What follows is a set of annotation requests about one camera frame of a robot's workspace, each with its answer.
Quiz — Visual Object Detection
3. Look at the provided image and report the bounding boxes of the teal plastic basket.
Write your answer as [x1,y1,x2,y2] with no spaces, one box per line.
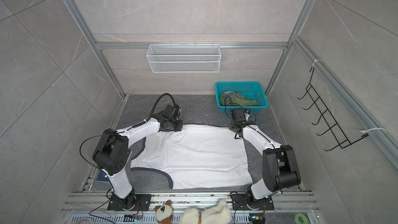
[215,82,268,113]

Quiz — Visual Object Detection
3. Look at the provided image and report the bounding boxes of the white navy-trimmed tank top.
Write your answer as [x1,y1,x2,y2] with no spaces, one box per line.
[131,124,253,190]

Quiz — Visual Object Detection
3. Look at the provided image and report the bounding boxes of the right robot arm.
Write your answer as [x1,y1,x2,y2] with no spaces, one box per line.
[229,108,301,208]

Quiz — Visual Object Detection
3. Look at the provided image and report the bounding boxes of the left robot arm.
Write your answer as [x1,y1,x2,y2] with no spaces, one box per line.
[79,93,183,210]

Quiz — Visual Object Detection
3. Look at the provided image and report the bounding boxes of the green tank top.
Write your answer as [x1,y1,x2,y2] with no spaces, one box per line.
[219,91,258,107]

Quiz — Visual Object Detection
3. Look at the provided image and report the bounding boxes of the blue book yellow label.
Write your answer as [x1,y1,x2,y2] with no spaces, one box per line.
[96,171,109,183]

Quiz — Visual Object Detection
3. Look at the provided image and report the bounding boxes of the brown white plush toy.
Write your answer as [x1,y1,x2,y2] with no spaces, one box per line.
[154,200,173,224]

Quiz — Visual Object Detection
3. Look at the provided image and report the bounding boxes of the white fluffy plush toy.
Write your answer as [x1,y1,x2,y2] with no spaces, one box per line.
[178,199,232,224]

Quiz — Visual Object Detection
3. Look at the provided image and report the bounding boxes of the small green black device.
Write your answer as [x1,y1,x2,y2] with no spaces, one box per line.
[248,214,265,224]

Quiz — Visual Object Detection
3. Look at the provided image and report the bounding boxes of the green tape roll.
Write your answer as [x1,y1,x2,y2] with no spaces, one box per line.
[294,213,308,224]

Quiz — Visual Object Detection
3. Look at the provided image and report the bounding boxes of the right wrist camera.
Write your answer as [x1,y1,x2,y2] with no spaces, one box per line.
[231,108,248,122]

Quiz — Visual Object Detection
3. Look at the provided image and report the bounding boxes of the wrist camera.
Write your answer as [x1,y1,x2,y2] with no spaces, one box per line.
[231,108,248,122]
[164,104,180,119]

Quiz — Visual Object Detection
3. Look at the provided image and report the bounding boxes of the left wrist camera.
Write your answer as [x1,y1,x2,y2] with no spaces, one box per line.
[164,104,180,119]

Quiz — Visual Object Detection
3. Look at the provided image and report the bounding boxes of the white wire mesh shelf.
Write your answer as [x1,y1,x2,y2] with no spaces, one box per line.
[146,44,222,73]

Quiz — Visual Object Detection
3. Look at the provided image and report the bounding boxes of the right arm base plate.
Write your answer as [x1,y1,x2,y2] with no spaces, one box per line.
[230,192,275,211]

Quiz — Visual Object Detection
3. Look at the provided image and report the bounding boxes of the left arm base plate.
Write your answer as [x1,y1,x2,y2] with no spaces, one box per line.
[107,194,152,211]

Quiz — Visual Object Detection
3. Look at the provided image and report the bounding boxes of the aluminium frame rail front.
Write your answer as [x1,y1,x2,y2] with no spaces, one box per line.
[61,191,320,214]

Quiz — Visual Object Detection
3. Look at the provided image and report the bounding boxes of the black wire hook rack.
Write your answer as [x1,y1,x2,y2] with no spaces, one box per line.
[297,67,369,152]

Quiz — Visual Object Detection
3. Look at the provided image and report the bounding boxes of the white slotted cable duct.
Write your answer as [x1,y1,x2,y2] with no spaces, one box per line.
[64,212,252,224]

